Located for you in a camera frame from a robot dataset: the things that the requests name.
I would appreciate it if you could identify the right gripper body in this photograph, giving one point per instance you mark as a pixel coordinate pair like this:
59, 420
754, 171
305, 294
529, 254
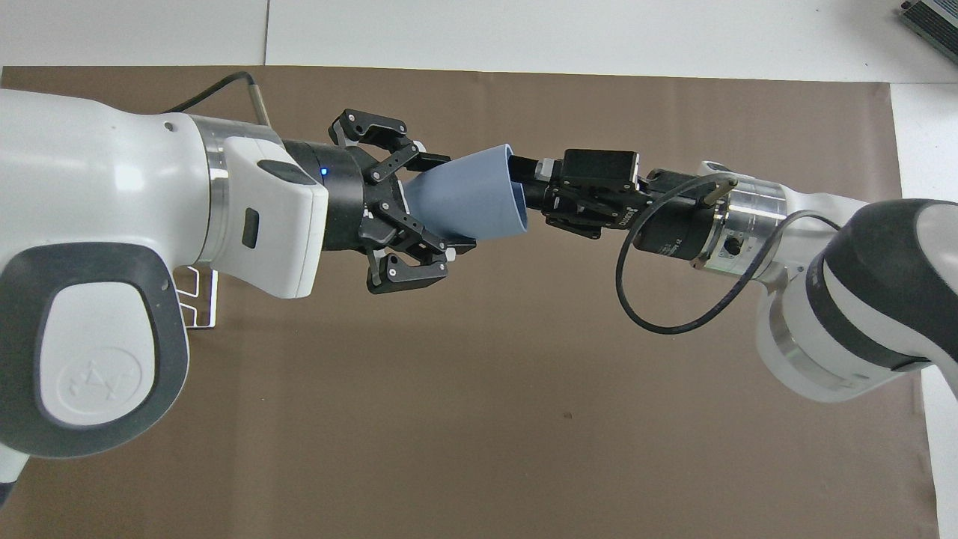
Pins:
673, 221

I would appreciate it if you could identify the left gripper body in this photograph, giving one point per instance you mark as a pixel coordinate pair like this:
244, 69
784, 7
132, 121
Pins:
346, 195

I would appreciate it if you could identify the blue cup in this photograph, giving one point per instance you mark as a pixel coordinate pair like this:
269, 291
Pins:
471, 196

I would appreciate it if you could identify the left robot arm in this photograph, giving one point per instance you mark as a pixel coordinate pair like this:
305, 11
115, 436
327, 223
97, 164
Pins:
90, 172

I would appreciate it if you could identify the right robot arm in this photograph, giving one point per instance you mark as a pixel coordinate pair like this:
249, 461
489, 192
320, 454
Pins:
883, 284

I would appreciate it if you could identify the white cup holder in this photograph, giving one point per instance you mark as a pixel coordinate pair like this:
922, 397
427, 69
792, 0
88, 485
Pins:
200, 323

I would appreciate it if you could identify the grey metal box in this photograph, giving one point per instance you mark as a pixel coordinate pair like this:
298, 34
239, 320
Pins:
935, 16

